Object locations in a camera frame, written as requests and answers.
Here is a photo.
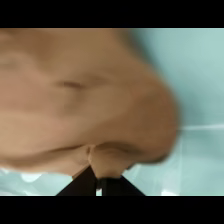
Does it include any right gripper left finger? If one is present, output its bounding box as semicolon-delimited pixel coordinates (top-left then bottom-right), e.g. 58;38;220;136
55;165;98;197

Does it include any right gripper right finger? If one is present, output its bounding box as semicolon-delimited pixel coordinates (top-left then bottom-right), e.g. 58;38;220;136
100;175;147;197

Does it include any tan shirt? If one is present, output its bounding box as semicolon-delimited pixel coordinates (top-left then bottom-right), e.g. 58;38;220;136
0;28;181;180

